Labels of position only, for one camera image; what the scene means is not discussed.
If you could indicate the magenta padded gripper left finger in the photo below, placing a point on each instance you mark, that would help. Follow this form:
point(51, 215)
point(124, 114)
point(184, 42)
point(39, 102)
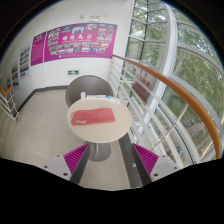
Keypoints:
point(71, 165)

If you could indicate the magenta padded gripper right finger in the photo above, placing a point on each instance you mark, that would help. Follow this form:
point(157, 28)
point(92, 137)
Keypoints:
point(152, 167)

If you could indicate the red folded towel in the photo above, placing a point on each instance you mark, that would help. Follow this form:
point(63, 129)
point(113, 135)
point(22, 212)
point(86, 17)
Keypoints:
point(93, 116)

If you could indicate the round white table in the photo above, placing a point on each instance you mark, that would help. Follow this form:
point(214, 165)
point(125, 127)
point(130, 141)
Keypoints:
point(101, 135)

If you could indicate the wooden handrail white railing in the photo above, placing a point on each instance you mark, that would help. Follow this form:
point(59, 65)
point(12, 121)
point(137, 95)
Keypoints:
point(173, 121)

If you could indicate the small white cup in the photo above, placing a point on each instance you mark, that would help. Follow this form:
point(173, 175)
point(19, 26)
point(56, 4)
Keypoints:
point(83, 95)

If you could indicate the white box on table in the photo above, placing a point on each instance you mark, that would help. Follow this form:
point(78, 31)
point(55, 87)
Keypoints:
point(111, 98)

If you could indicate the red white notice sign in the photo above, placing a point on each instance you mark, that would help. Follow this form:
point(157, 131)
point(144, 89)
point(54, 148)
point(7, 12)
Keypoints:
point(143, 84)

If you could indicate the grey round-backed chair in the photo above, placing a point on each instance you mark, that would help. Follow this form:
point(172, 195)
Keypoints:
point(91, 85)

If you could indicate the left white stair railing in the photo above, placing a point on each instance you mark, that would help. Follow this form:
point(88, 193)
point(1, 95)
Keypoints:
point(7, 103)

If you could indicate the green exit sign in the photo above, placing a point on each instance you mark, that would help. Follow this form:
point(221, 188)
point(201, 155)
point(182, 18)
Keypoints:
point(73, 72)

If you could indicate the narrow magenta wall poster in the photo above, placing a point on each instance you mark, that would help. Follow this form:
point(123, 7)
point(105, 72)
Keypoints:
point(37, 50)

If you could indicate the white photo wall panel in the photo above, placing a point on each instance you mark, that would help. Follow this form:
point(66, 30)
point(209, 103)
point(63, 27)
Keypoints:
point(24, 61)

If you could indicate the large magenta wall poster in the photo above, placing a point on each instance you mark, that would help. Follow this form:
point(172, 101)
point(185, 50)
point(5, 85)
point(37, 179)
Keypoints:
point(92, 40)

